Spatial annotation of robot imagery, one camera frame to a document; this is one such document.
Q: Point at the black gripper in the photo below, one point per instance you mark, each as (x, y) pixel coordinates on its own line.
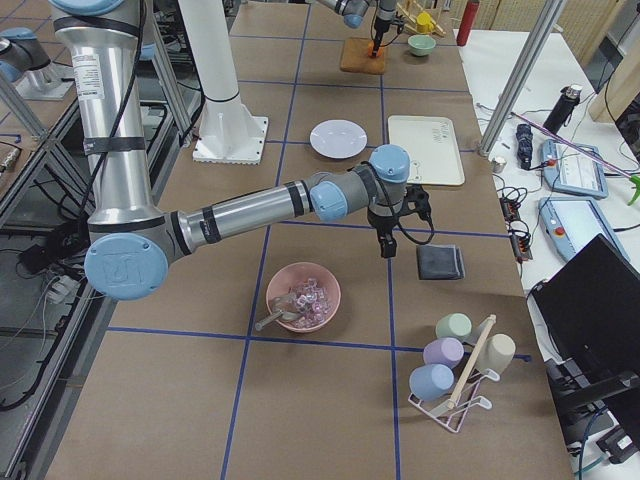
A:
(381, 223)
(381, 23)

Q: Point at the white round plate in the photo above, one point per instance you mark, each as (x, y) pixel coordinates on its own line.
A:
(338, 139)

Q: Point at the cream bear serving tray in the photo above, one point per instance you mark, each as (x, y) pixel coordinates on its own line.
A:
(432, 148)

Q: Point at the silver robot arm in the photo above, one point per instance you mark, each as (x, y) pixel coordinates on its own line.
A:
(134, 242)
(353, 13)

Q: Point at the wooden cutting board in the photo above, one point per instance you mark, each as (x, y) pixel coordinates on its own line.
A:
(357, 57)

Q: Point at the wooden rack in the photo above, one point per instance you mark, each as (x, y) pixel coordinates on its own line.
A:
(409, 9)

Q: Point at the green ceramic bowl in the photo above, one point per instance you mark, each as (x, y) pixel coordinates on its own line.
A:
(421, 45)

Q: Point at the yellow cup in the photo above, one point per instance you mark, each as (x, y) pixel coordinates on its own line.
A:
(424, 23)

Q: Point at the folded grey cloth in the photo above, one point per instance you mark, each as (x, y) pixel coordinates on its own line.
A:
(440, 262)

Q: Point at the red bottle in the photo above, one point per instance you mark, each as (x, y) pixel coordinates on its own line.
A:
(467, 21)

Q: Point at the clear ice cubes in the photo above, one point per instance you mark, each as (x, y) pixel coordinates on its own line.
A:
(311, 302)

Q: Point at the green cup on rack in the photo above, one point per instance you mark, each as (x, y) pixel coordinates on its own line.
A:
(454, 325)

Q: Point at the pink bowl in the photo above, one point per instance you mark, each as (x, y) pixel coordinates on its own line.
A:
(296, 273)

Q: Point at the purple cup on rack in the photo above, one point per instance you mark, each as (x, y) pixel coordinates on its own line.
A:
(446, 351)

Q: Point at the metal scoop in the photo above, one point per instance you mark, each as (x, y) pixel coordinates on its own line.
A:
(283, 308)

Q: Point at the wooden stick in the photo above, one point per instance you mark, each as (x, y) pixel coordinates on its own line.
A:
(454, 398)

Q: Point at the black power strip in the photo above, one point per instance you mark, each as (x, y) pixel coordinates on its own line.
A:
(517, 229)

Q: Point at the blue cup on rack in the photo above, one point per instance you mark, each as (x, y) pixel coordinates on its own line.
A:
(430, 381)

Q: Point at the beige cup on rack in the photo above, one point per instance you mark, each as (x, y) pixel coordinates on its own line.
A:
(496, 354)

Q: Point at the folded dark umbrella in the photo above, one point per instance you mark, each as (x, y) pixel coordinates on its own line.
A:
(524, 138)

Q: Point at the near teach pendant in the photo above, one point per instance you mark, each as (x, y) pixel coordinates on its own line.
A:
(572, 222)

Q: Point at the teach pendant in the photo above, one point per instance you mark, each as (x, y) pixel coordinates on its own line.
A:
(569, 171)
(572, 222)

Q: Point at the far teach pendant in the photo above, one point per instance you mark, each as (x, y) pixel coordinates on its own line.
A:
(569, 171)

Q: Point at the black water bottle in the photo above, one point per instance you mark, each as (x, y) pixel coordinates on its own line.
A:
(570, 97)

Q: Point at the black laptop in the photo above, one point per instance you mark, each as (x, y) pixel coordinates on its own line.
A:
(591, 308)

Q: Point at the white wire cup rack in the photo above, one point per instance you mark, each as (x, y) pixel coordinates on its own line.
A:
(447, 399)

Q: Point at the aluminium frame post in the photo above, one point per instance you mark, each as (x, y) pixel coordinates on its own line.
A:
(526, 60)

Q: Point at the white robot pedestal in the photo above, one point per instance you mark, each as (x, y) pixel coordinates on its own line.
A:
(228, 132)

